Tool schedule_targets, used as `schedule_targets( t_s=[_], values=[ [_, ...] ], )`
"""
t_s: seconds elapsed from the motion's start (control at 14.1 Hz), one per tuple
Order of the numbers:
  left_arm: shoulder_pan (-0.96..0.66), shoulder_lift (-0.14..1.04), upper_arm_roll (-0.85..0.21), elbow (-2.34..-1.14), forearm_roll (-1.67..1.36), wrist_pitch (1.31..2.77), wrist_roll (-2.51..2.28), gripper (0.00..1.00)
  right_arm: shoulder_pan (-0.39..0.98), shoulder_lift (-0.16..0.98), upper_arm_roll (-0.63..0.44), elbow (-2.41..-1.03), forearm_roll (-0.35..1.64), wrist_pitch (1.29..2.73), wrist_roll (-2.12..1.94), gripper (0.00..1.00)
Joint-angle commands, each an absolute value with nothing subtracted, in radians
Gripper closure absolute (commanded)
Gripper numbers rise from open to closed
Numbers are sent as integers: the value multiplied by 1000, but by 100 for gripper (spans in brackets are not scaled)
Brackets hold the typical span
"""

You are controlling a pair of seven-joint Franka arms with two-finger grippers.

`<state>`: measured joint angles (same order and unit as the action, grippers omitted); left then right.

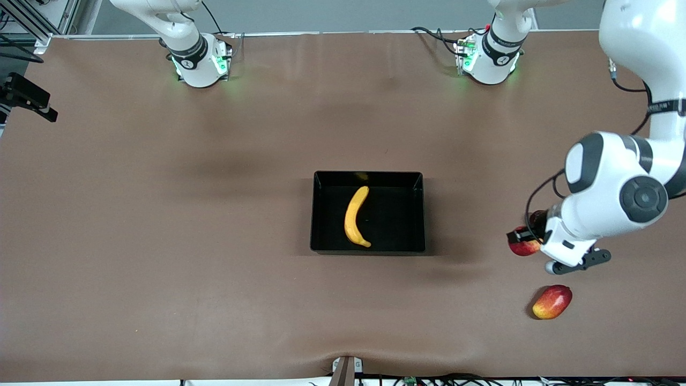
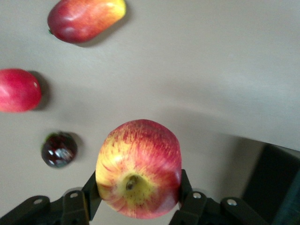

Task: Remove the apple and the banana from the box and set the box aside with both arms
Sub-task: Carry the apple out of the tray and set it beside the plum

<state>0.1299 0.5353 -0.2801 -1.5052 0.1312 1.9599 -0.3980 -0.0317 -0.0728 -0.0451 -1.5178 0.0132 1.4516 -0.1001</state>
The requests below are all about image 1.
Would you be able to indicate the silver table edge rail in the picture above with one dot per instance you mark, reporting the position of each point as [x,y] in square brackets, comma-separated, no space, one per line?
[348,32]

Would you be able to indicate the small red yellow apple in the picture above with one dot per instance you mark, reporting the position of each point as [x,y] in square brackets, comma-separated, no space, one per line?
[525,248]

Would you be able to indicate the aluminium frame with black struts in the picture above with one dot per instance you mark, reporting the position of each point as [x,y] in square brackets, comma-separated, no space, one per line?
[67,16]

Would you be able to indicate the brown post with grey bracket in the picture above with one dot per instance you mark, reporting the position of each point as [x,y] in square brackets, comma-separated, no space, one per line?
[345,372]

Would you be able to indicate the red yellow mango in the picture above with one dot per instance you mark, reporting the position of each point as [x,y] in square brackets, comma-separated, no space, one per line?
[552,303]

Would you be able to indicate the smooth table cover mat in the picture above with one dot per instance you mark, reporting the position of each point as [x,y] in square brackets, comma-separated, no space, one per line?
[161,241]

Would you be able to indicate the dark purple plum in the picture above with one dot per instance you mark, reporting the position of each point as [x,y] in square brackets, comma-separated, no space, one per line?
[537,219]

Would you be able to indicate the black plastic tray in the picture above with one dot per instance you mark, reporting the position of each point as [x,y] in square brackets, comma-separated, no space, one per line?
[396,214]

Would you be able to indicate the yellow banana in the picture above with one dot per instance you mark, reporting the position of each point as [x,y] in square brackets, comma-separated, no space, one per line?
[353,220]

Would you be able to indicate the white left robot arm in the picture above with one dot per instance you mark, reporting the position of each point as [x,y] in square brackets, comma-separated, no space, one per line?
[643,32]

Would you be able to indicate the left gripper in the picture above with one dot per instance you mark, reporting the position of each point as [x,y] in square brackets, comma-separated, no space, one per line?
[537,223]

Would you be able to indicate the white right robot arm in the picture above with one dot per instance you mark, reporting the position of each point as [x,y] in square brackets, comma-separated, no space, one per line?
[195,59]

